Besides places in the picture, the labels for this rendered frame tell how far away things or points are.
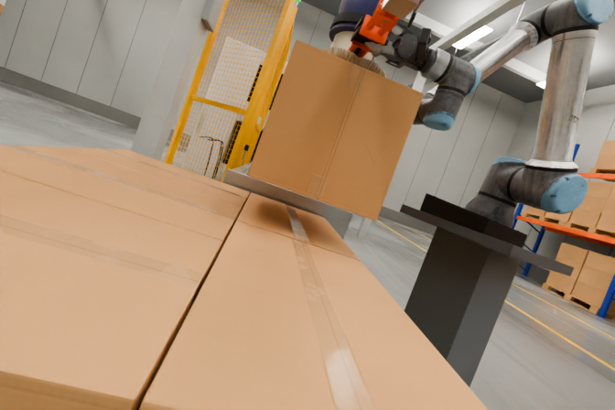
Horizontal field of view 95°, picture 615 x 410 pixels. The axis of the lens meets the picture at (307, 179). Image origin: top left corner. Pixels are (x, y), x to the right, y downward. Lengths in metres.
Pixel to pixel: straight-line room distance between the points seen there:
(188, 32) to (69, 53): 10.51
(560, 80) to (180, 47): 2.10
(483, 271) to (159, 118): 2.10
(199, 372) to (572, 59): 1.31
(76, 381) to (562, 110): 1.34
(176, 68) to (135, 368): 2.12
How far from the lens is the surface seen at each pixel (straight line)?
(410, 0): 0.77
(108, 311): 0.38
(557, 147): 1.32
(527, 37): 1.40
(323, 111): 0.82
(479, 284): 1.35
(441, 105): 1.01
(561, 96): 1.32
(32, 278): 0.42
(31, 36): 13.47
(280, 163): 0.80
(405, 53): 0.98
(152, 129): 2.29
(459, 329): 1.38
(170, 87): 2.29
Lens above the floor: 0.75
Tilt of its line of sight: 2 degrees down
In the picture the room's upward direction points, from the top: 20 degrees clockwise
